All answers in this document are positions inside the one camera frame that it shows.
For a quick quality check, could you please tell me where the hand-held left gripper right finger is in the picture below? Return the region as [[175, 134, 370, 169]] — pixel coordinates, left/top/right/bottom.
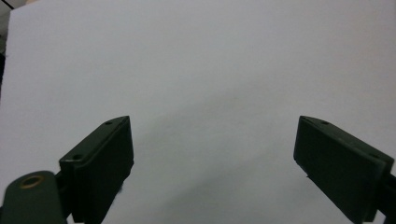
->
[[292, 115, 396, 224]]

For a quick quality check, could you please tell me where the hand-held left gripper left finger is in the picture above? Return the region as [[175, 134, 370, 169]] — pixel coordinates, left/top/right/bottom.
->
[[58, 115, 135, 224]]

